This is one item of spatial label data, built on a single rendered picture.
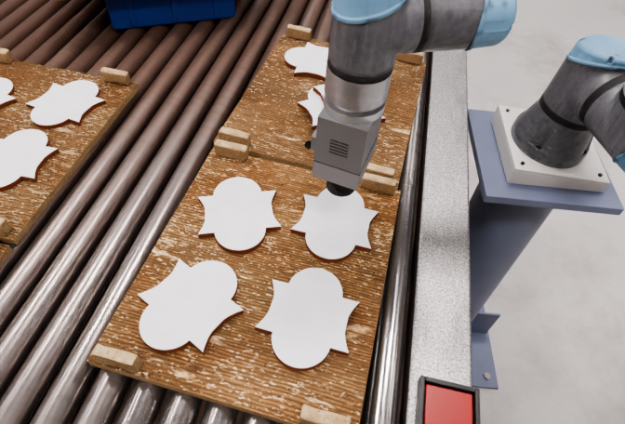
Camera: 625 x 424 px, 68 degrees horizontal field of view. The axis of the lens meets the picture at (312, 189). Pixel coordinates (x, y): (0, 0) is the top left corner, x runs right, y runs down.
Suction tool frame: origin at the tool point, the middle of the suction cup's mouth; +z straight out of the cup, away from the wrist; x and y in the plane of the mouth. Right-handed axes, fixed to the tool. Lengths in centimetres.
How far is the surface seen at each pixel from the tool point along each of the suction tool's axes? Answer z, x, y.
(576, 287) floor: 103, 80, -80
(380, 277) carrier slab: 9.5, 9.7, 6.4
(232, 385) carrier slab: 9.5, -2.9, 28.7
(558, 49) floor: 103, 66, -259
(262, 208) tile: 8.4, -11.5, 2.8
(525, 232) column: 33, 37, -33
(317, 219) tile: 8.3, -2.6, 1.2
